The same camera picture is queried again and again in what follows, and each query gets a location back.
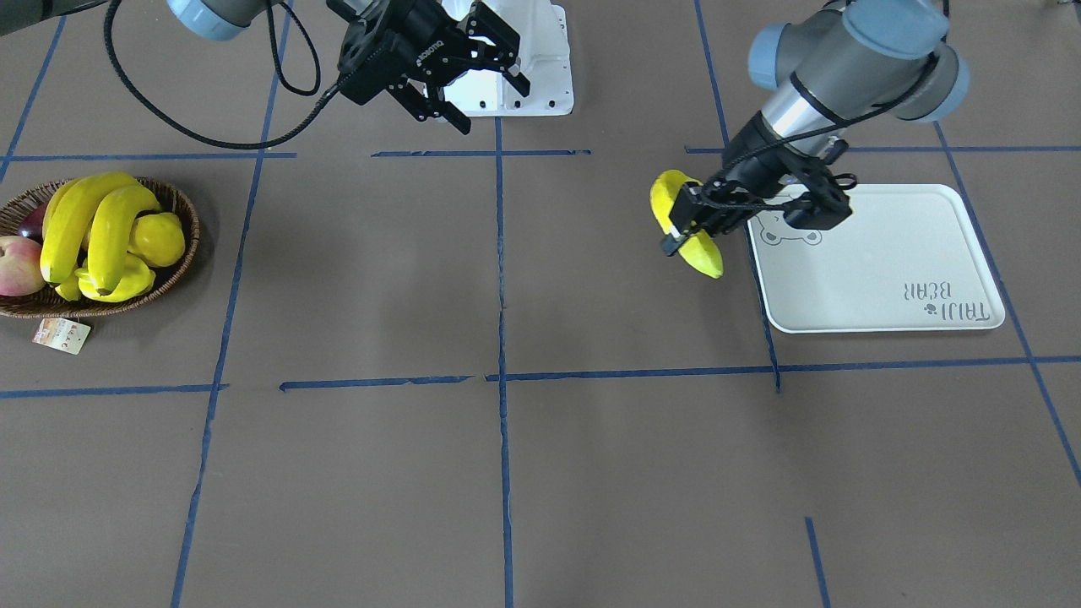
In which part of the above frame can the brown wicker basket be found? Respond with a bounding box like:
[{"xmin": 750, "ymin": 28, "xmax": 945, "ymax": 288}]
[{"xmin": 3, "ymin": 171, "xmax": 201, "ymax": 319}]

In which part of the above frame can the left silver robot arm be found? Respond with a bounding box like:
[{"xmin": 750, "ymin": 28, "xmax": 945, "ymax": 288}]
[{"xmin": 654, "ymin": 1, "xmax": 970, "ymax": 257}]

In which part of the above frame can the yellow pear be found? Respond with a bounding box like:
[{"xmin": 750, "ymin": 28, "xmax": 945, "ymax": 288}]
[{"xmin": 126, "ymin": 212, "xmax": 187, "ymax": 267}]

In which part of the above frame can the yellow banana bunch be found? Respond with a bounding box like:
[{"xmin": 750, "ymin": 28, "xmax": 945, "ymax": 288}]
[{"xmin": 54, "ymin": 182, "xmax": 160, "ymax": 303}]

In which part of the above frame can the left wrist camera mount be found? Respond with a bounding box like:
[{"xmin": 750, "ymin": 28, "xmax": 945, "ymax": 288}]
[{"xmin": 780, "ymin": 138, "xmax": 858, "ymax": 232}]

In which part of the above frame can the basket paper tag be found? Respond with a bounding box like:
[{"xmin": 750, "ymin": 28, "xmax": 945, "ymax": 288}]
[{"xmin": 32, "ymin": 317, "xmax": 92, "ymax": 356}]

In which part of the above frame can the white bear tray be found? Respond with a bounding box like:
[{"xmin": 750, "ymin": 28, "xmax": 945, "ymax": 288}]
[{"xmin": 748, "ymin": 184, "xmax": 1005, "ymax": 334}]

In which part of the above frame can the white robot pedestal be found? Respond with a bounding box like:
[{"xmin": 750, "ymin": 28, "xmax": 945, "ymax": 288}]
[{"xmin": 443, "ymin": 1, "xmax": 574, "ymax": 117}]

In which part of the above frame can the dark red mango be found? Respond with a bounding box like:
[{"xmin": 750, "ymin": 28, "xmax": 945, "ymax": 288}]
[{"xmin": 17, "ymin": 204, "xmax": 49, "ymax": 244}]

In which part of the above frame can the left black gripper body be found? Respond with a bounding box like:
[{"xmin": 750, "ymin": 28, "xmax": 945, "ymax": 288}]
[{"xmin": 705, "ymin": 144, "xmax": 799, "ymax": 204}]

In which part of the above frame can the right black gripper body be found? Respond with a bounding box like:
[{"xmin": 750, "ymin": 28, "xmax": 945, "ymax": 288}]
[{"xmin": 337, "ymin": 1, "xmax": 473, "ymax": 105}]

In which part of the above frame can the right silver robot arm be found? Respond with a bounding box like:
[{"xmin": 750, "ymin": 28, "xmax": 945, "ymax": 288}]
[{"xmin": 1, "ymin": 1, "xmax": 530, "ymax": 151}]

